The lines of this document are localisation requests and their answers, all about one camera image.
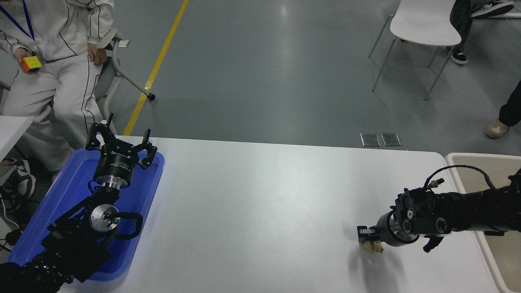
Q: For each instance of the seated person's right hand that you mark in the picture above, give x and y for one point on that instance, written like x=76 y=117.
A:
x=22 y=53

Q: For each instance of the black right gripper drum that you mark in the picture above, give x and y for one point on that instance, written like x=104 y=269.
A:
x=383 y=230

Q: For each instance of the tan paper ball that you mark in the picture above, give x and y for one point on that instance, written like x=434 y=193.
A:
x=372 y=248

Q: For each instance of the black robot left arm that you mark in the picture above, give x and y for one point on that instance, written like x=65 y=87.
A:
x=73 y=248

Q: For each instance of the black and white sneaker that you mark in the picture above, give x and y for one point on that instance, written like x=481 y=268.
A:
x=24 y=179

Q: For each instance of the small white side table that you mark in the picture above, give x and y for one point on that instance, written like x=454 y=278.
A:
x=10 y=130

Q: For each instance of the metal floor plate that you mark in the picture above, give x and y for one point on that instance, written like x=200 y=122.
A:
x=391 y=139
x=370 y=139

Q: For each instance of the person behind white chair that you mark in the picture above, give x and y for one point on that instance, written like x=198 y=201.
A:
x=462 y=20

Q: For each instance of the seated person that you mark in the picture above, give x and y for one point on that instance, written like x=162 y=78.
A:
x=69 y=101

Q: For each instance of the white desk frame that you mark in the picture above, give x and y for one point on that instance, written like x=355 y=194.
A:
x=508 y=15

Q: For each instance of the standing person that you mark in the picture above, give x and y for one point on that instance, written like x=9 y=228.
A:
x=513 y=106

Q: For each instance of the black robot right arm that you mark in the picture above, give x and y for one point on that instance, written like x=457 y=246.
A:
x=480 y=211

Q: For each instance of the seated person's left hand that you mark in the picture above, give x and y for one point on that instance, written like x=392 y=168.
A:
x=98 y=55

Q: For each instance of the large pale bin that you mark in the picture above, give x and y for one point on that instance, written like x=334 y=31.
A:
x=500 y=260

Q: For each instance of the grey wheeled chair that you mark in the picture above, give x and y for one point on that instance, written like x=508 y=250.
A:
x=108 y=81

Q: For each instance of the colourful puzzle cube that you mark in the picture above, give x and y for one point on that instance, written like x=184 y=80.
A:
x=32 y=64

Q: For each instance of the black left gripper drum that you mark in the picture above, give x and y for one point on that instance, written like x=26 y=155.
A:
x=116 y=165

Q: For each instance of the blue plastic tray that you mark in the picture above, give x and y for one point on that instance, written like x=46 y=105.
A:
x=134 y=203

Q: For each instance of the white plastic chair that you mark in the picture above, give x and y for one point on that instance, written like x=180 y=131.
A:
x=425 y=24

